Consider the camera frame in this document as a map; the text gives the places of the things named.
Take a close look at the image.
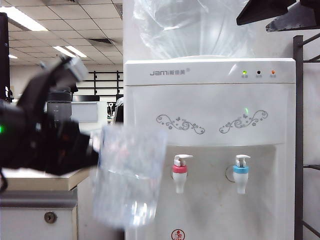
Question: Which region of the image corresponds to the ceiling air vent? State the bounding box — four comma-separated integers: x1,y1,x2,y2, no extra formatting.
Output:
87,37,116,47

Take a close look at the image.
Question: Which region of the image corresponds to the black metal rack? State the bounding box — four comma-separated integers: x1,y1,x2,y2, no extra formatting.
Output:
292,34,320,240

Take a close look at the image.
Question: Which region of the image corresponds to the plastic-wrapped water jug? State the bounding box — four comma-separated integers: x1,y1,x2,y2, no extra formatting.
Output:
132,0,258,61

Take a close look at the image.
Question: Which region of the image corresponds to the white water dispenser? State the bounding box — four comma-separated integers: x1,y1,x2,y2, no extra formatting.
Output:
124,57,296,240

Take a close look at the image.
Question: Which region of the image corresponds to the dark grey sports bottle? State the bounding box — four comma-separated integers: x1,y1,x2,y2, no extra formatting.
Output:
46,91,73,121

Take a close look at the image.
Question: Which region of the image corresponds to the double tube ceiling light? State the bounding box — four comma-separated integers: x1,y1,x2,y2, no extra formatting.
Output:
51,45,87,59

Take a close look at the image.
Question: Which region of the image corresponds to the black wall shelving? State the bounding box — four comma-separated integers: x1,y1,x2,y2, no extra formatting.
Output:
81,70,124,96

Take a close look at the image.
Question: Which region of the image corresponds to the blue cold water tap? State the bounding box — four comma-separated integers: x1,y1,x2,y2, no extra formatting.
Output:
232,154,251,196

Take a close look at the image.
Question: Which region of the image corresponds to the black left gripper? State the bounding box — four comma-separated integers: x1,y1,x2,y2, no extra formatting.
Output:
46,119,100,176

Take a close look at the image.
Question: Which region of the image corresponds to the white desk partition box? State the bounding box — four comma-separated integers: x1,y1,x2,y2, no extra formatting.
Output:
70,100,109,124

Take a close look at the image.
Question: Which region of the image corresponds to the black flat screen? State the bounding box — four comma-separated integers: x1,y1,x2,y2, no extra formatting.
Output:
71,94,100,103

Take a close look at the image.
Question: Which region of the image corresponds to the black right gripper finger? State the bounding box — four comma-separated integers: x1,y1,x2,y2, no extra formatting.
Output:
236,0,297,26
265,4,320,33

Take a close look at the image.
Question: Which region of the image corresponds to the red hot water tap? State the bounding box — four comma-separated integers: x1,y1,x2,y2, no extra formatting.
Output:
171,154,194,195

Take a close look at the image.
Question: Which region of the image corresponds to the black computer monitor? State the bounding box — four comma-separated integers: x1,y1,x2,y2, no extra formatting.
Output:
0,12,10,101

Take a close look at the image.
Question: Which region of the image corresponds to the office chair with jacket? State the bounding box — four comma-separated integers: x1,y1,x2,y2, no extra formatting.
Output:
113,96,125,125

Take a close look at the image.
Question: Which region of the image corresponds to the clear plastic mug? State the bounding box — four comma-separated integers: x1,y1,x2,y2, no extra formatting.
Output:
91,124,168,229

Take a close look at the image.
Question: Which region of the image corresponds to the long ceiling light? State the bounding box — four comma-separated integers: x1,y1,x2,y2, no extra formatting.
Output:
0,6,48,32

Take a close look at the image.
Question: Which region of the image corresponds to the white desk drawer cabinet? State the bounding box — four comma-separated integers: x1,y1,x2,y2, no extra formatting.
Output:
0,172,125,240

